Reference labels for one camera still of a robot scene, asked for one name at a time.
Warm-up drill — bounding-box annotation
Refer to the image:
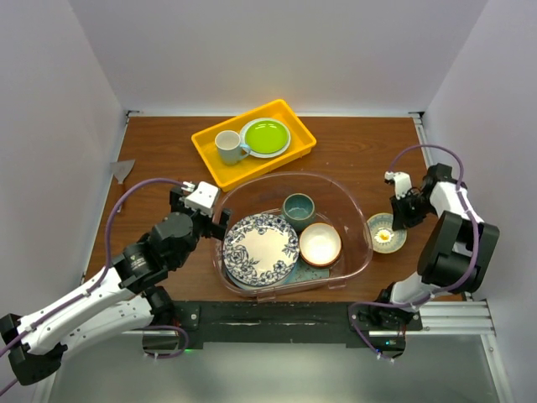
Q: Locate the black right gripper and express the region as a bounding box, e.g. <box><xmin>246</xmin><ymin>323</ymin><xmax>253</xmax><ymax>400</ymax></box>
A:
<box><xmin>389</xmin><ymin>190</ymin><xmax>436</xmax><ymax>231</ymax></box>

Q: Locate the yellow patterned bowl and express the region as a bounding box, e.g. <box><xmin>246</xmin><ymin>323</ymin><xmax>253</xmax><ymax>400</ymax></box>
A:
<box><xmin>367</xmin><ymin>212</ymin><xmax>408</xmax><ymax>254</ymax></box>

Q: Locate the dark blue patterned plate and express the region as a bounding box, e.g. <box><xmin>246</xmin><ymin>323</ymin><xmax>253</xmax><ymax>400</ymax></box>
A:
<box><xmin>222</xmin><ymin>213</ymin><xmax>300</xmax><ymax>285</ymax></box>

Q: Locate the white bowl teal leaf pattern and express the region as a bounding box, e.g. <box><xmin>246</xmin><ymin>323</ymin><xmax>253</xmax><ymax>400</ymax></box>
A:
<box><xmin>299</xmin><ymin>222</ymin><xmax>342</xmax><ymax>254</ymax></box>

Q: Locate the beige bowl with black rim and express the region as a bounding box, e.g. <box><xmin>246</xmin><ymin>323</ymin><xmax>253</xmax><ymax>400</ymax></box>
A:
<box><xmin>300</xmin><ymin>252</ymin><xmax>341</xmax><ymax>268</ymax></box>

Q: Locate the teal glazed ceramic mug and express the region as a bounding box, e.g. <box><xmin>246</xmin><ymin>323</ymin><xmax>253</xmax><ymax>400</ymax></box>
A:
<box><xmin>281</xmin><ymin>193</ymin><xmax>315</xmax><ymax>233</ymax></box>

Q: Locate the dark green lettered plate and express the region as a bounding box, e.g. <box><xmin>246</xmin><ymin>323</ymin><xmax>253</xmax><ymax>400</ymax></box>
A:
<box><xmin>226</xmin><ymin>272</ymin><xmax>293</xmax><ymax>290</ymax></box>

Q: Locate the mint divided rectangular plate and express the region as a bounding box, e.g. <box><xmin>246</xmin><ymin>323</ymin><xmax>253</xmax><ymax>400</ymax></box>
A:
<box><xmin>288</xmin><ymin>265</ymin><xmax>330</xmax><ymax>284</ymax></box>

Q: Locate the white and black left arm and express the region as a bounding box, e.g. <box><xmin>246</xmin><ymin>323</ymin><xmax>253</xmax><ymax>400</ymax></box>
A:
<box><xmin>1</xmin><ymin>181</ymin><xmax>230</xmax><ymax>385</ymax></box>

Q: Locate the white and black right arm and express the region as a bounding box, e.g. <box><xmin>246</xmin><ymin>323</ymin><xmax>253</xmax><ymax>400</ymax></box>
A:
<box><xmin>368</xmin><ymin>164</ymin><xmax>500</xmax><ymax>330</ymax></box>

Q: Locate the clear plastic bin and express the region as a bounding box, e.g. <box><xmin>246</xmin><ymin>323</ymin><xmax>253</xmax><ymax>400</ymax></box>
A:
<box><xmin>211</xmin><ymin>172</ymin><xmax>373</xmax><ymax>301</ymax></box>

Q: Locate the yellow plastic tray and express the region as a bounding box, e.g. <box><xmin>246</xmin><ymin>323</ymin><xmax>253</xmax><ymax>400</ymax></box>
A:
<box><xmin>191</xmin><ymin>99</ymin><xmax>316</xmax><ymax>191</ymax></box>

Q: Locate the grey triangular scraper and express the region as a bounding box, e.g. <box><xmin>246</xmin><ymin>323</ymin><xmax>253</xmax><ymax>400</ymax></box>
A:
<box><xmin>110</xmin><ymin>160</ymin><xmax>135</xmax><ymax>184</ymax></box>

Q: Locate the green plate white rim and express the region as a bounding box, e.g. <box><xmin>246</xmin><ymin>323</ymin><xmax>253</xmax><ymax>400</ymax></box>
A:
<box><xmin>239</xmin><ymin>118</ymin><xmax>291</xmax><ymax>159</ymax></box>

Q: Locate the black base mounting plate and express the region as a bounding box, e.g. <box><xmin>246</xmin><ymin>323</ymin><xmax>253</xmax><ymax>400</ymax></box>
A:
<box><xmin>152</xmin><ymin>301</ymin><xmax>423</xmax><ymax>358</ymax></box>

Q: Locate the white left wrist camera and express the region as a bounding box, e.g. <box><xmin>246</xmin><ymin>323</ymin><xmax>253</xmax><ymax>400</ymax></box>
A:
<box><xmin>180</xmin><ymin>181</ymin><xmax>221</xmax><ymax>217</ymax></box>

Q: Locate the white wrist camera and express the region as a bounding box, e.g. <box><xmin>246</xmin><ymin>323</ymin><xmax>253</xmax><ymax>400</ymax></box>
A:
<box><xmin>180</xmin><ymin>181</ymin><xmax>221</xmax><ymax>217</ymax></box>
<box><xmin>384</xmin><ymin>171</ymin><xmax>412</xmax><ymax>200</ymax></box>

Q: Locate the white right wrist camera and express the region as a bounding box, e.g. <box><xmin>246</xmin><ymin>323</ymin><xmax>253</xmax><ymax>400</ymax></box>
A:
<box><xmin>384</xmin><ymin>171</ymin><xmax>412</xmax><ymax>200</ymax></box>

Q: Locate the white mug blue handle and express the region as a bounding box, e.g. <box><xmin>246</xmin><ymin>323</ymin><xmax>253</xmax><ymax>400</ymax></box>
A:
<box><xmin>215</xmin><ymin>130</ymin><xmax>251</xmax><ymax>165</ymax></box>

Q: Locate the aluminium table frame rail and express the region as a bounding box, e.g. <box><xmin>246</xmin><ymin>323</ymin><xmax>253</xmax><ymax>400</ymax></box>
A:
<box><xmin>409</xmin><ymin>111</ymin><xmax>517</xmax><ymax>403</ymax></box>

